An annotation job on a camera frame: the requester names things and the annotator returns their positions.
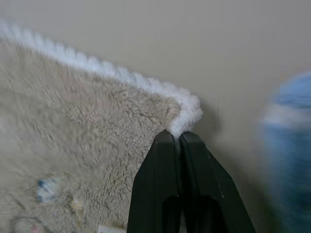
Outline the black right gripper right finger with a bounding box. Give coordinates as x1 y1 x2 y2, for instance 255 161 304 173
179 131 257 233

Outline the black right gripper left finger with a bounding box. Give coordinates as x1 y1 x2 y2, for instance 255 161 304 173
126 129 182 233

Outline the beige fluffy towel white trim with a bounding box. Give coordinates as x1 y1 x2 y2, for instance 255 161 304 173
0 18 204 233

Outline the blurred blue object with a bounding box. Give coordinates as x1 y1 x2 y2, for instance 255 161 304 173
258 71 311 233

